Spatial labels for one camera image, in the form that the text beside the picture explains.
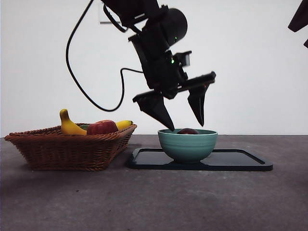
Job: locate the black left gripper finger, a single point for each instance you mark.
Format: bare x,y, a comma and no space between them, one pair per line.
198,103
156,110

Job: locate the dark red plum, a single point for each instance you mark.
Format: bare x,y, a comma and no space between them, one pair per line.
188,131

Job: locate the teal ribbed bowl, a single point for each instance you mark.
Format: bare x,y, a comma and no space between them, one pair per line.
187,146

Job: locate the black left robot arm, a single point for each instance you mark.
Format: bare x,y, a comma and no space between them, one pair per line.
134,9

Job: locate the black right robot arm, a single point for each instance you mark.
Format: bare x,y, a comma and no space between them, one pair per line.
299,16

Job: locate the yellow banana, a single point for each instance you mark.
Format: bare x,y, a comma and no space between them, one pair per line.
66,122
124,124

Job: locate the red bell pepper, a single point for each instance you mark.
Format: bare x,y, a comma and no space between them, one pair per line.
102,127

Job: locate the black rectangular tray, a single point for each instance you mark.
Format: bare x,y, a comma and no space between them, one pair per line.
240,160

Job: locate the green vegetable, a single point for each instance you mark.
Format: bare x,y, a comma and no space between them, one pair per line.
84,126

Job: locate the brown wicker basket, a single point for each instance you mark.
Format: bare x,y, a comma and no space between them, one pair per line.
67,151

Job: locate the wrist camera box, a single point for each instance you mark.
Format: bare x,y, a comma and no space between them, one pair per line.
184,59

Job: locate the white wall socket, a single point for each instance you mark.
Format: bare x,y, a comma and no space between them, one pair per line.
102,18

